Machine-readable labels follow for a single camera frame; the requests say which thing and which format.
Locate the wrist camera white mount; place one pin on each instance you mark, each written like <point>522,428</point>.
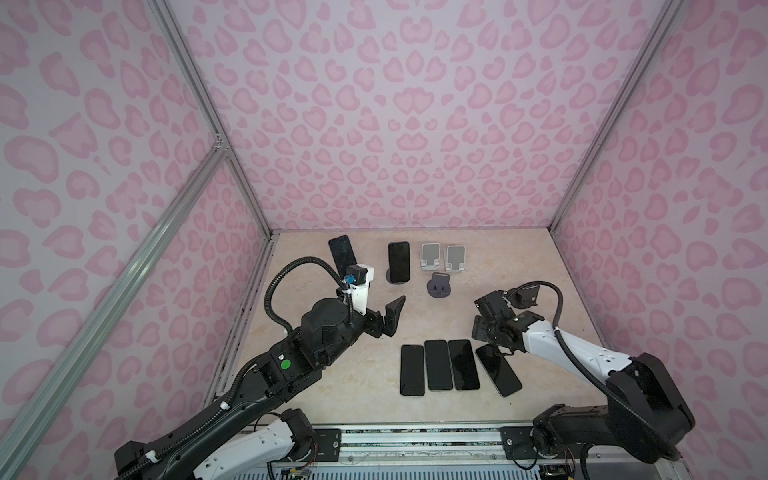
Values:
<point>358,278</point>
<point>523,297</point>

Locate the left corner aluminium post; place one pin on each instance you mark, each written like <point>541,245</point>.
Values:
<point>171,30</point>

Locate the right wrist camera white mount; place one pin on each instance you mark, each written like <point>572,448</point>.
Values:
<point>523,297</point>

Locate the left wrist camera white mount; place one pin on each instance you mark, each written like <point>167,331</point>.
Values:
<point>358,278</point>

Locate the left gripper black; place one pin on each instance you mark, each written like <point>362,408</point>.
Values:
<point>376,326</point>

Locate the left aluminium frame diagonal bar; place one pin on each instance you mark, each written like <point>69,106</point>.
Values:
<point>40,412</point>

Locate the white folding stand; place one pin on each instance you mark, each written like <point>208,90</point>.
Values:
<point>430,257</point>
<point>455,258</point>

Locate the dark round stand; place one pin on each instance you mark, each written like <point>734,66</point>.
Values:
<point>439,285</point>
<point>389,277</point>

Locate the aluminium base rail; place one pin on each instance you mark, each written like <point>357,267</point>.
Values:
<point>464,450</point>

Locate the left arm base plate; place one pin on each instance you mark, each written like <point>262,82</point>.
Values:
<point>323,445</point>

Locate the corner aluminium post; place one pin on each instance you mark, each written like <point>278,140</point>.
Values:
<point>171,30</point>
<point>670,15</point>

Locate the right corner aluminium post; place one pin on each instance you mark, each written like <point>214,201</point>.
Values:
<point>670,15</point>

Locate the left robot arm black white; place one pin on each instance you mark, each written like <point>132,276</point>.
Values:
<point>263,384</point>

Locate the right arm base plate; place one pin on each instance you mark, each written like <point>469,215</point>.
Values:
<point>517,443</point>

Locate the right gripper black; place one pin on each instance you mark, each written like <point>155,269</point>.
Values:
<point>479,326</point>

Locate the purple phone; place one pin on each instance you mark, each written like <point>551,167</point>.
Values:
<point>342,254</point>

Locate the black phone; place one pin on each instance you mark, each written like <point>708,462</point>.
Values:
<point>438,365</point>
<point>499,370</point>
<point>463,365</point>

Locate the blue phone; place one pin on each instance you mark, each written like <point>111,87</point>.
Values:
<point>399,261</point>

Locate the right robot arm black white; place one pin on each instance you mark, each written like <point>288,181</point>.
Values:
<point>644,413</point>

